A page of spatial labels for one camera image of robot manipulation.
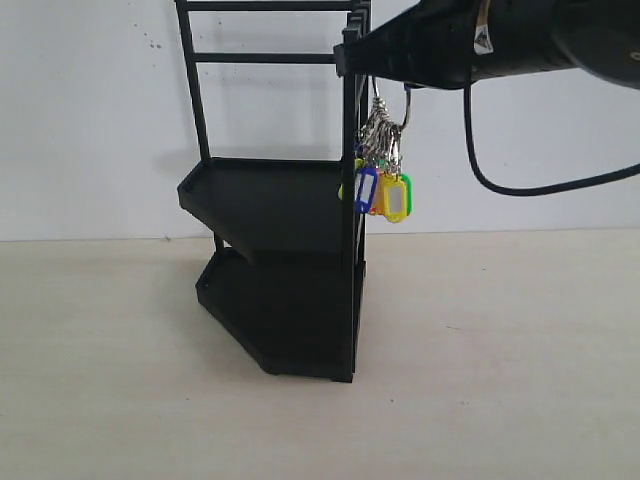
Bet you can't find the bunch of colourful key tags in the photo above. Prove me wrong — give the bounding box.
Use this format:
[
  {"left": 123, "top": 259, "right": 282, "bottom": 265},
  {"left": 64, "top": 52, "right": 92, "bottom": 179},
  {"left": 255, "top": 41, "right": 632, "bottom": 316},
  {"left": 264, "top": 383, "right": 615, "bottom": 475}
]
[{"left": 353, "top": 78, "right": 412, "bottom": 223}]

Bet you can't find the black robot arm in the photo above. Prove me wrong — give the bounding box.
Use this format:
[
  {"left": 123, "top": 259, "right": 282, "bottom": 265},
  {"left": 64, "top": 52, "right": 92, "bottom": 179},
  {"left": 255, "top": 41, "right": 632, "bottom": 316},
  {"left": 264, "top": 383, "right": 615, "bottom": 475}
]
[{"left": 334, "top": 0, "right": 639, "bottom": 90}]

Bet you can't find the black two-tier metal rack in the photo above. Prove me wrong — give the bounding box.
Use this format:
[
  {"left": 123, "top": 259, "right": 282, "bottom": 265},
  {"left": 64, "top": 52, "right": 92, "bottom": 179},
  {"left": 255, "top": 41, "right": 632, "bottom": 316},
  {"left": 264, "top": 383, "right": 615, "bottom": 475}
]
[{"left": 175, "top": 1, "right": 371, "bottom": 383}]

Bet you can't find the black cable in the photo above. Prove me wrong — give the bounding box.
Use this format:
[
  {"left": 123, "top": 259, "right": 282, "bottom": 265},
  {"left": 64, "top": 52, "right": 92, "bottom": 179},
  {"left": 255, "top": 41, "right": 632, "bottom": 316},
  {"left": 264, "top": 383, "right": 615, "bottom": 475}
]
[{"left": 461, "top": 82, "right": 640, "bottom": 197}]

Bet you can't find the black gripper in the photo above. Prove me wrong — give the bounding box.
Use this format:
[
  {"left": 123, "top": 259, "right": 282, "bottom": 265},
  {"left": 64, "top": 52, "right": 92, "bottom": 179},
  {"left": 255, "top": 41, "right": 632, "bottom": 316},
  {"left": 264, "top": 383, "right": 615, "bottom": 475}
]
[{"left": 333, "top": 1, "right": 493, "bottom": 91}]

